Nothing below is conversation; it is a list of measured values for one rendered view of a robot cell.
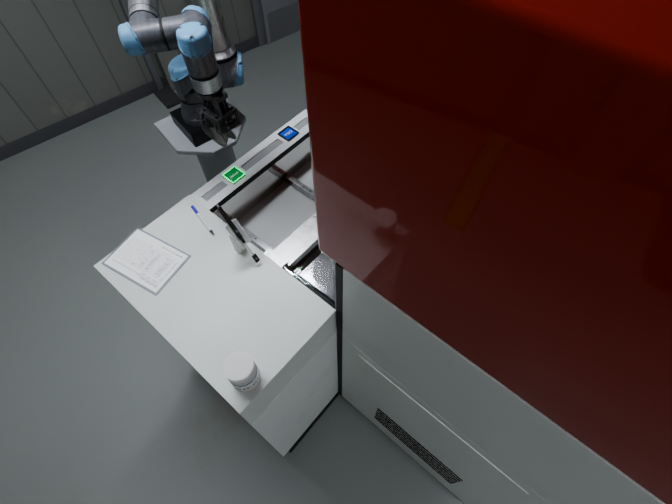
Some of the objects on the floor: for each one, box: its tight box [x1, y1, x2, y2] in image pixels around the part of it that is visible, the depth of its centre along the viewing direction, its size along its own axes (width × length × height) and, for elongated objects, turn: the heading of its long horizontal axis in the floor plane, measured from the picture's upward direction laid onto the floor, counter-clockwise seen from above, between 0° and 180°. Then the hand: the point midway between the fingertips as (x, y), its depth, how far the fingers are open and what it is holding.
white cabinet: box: [251, 331, 339, 457], centre depth 175 cm, size 64×96×82 cm, turn 140°
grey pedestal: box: [154, 98, 246, 182], centre depth 211 cm, size 51×44×82 cm
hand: (222, 141), depth 126 cm, fingers closed
